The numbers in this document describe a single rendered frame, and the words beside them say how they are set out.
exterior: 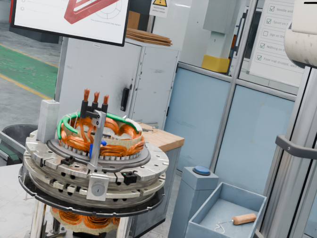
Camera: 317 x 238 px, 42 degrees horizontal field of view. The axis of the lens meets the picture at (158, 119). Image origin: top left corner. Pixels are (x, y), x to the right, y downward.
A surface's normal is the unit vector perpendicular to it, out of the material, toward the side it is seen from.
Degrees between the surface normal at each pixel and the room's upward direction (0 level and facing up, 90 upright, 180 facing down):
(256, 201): 90
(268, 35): 90
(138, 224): 90
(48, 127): 90
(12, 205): 0
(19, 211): 0
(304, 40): 100
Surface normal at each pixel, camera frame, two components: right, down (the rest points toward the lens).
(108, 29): 0.37, 0.18
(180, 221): -0.87, -0.06
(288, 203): 0.18, 0.27
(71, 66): -0.66, 0.05
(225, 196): -0.38, 0.15
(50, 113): 0.73, 0.30
